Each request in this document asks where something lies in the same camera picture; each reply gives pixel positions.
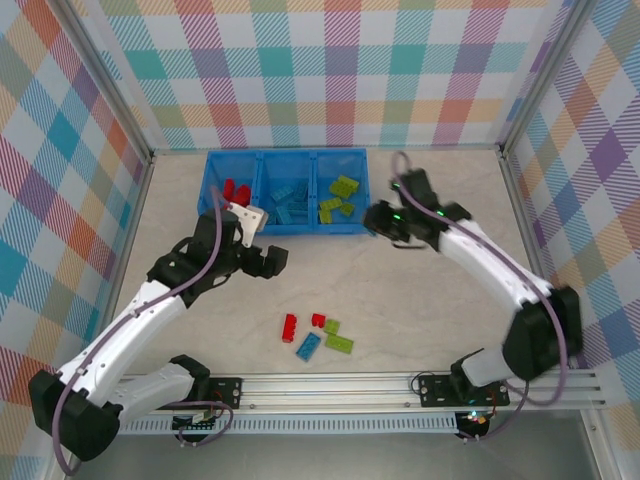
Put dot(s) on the green lego brick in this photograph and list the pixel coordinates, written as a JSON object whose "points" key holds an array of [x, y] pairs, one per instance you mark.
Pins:
{"points": [[335, 189], [332, 327], [340, 343], [347, 208], [326, 216], [349, 182], [331, 204]]}

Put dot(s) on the red lego brick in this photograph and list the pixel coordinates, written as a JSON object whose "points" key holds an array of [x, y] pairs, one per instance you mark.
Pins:
{"points": [[317, 320], [228, 187], [289, 328], [243, 194]]}

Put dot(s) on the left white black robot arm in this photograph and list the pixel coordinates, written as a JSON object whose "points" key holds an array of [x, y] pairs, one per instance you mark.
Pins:
{"points": [[115, 340]]}

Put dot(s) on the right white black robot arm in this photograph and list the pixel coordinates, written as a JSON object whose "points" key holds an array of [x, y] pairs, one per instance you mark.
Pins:
{"points": [[490, 265]]}

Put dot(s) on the small circuit board with leds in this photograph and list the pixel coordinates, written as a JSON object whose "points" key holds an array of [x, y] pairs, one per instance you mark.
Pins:
{"points": [[475, 417]]}

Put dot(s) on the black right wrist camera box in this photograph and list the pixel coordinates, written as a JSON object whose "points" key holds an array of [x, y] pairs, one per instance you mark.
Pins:
{"points": [[415, 185]]}

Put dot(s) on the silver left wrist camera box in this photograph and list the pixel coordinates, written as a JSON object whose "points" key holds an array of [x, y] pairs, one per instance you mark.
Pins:
{"points": [[250, 220]]}

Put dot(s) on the aluminium frame side rail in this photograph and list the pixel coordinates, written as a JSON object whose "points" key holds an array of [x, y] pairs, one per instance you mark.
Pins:
{"points": [[525, 220], [137, 215]]}

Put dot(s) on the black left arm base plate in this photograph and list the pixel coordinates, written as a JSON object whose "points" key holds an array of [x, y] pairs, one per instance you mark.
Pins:
{"points": [[227, 392]]}

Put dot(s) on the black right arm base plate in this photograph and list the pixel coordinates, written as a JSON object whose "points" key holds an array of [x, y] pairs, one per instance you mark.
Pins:
{"points": [[435, 392]]}

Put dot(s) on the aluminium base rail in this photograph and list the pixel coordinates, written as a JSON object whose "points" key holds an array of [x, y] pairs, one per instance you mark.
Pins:
{"points": [[325, 392]]}

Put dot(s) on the aluminium frame post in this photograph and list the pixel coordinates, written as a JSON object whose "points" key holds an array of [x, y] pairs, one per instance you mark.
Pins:
{"points": [[547, 75], [107, 85]]}

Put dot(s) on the aluminium frame leg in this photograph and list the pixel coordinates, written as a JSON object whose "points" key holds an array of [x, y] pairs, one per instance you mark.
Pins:
{"points": [[597, 445]]}

